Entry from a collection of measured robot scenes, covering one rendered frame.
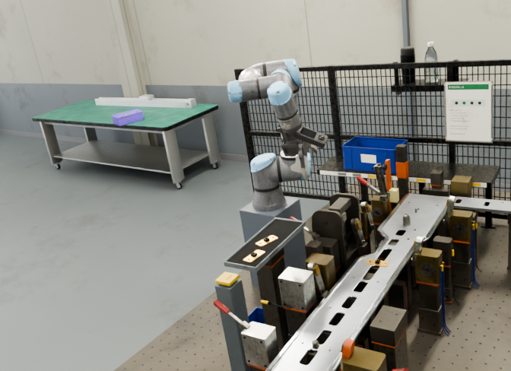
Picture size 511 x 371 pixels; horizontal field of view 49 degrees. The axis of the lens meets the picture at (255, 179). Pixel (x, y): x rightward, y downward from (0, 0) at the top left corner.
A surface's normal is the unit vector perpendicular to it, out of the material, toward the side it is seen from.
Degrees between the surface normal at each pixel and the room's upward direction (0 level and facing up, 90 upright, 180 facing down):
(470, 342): 0
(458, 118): 90
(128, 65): 90
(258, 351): 90
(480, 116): 90
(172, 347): 0
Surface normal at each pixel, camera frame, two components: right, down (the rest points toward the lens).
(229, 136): -0.60, 0.37
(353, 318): -0.15, -0.92
